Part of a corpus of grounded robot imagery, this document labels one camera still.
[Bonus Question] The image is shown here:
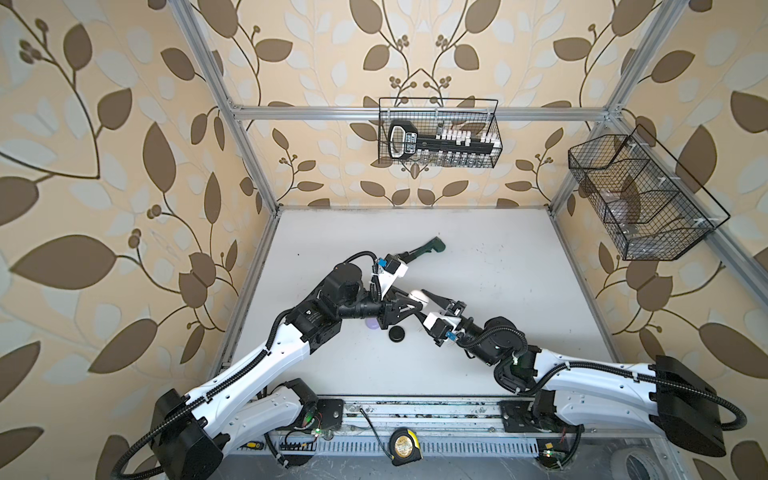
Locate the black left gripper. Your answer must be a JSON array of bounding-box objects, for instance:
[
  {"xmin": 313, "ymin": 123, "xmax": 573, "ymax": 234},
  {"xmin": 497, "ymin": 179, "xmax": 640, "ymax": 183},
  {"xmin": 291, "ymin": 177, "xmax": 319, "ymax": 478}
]
[{"xmin": 335, "ymin": 285, "xmax": 424, "ymax": 331}]

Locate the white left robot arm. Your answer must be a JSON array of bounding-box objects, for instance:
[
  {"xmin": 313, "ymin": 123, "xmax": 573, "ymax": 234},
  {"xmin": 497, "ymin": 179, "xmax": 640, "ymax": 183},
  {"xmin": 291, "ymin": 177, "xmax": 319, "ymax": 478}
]
[{"xmin": 110, "ymin": 260, "xmax": 429, "ymax": 479}]

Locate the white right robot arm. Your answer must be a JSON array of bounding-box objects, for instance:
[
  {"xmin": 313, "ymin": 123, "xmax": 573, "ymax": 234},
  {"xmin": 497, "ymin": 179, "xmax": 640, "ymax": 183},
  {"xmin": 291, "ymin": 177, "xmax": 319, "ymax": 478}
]
[{"xmin": 409, "ymin": 290, "xmax": 748, "ymax": 457}]

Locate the black earbud case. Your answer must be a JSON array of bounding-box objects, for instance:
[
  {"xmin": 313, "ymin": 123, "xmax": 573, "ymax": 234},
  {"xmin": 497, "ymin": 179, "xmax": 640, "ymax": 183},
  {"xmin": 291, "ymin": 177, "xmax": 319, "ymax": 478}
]
[{"xmin": 388, "ymin": 326, "xmax": 406, "ymax": 343}]

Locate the green rivet gun tool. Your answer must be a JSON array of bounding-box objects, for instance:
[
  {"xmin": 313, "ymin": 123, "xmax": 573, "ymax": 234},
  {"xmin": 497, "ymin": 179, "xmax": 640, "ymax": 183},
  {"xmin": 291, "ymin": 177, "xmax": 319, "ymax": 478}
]
[{"xmin": 398, "ymin": 237, "xmax": 446, "ymax": 264}]

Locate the yellow black tape measure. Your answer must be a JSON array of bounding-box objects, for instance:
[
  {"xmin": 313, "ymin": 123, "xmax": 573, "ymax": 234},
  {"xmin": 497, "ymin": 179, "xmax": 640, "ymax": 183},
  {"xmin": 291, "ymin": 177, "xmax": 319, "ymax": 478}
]
[{"xmin": 388, "ymin": 427, "xmax": 423, "ymax": 467}]

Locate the black socket set holder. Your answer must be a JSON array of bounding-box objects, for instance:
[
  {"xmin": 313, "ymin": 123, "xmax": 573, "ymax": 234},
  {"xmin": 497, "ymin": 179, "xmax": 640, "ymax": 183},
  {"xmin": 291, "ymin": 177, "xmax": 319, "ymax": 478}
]
[{"xmin": 385, "ymin": 120, "xmax": 502, "ymax": 160}]

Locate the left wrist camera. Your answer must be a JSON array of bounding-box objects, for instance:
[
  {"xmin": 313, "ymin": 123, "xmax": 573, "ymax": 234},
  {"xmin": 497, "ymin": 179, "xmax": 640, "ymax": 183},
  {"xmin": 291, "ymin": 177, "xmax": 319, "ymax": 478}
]
[{"xmin": 371, "ymin": 255, "xmax": 408, "ymax": 299}]

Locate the black wire basket back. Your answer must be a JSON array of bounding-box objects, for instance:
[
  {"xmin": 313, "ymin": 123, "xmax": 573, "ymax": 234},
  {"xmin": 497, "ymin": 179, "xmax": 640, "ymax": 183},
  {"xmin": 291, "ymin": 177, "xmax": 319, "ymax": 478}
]
[{"xmin": 377, "ymin": 96, "xmax": 503, "ymax": 169}]

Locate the black wire basket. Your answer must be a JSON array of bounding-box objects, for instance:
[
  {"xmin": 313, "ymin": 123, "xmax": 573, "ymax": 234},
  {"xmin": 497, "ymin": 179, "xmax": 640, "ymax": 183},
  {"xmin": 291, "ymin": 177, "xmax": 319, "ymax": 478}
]
[
  {"xmin": 568, "ymin": 124, "xmax": 731, "ymax": 261},
  {"xmin": 377, "ymin": 96, "xmax": 503, "ymax": 169}
]

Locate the yellow handled screwdriver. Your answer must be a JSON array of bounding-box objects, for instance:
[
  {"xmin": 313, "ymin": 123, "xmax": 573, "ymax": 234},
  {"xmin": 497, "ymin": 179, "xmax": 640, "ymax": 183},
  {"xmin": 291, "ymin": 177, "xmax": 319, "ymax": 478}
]
[{"xmin": 241, "ymin": 441, "xmax": 264, "ymax": 451}]

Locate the black wire basket right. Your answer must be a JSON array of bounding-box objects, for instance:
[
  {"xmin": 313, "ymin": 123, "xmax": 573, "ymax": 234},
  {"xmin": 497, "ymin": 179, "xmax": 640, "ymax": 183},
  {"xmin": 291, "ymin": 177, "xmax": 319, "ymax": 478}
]
[{"xmin": 568, "ymin": 124, "xmax": 731, "ymax": 261}]

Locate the aluminium frame post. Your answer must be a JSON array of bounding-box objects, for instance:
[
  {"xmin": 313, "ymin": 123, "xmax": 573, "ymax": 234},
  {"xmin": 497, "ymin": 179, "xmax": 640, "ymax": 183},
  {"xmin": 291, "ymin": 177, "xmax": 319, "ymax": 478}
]
[{"xmin": 548, "ymin": 0, "xmax": 688, "ymax": 217}]

